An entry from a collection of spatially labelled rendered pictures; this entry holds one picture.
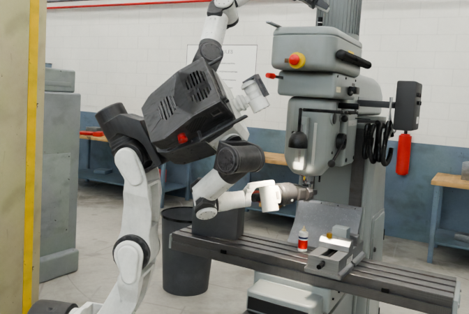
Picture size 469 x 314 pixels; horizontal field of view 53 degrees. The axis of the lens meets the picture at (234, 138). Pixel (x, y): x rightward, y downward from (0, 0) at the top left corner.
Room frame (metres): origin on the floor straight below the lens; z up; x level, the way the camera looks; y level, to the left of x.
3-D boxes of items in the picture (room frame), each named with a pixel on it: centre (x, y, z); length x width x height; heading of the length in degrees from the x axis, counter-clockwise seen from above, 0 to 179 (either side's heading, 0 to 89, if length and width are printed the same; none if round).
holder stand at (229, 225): (2.17, 0.05, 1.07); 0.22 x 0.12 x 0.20; 73
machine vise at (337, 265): (1.87, -0.45, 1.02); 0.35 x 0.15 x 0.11; 150
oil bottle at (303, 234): (2.00, -0.33, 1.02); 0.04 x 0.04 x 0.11
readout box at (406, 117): (2.07, -0.76, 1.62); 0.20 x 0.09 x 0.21; 152
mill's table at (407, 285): (1.96, -0.32, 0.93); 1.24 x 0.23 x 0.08; 62
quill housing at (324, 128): (1.97, -0.32, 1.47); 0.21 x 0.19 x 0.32; 62
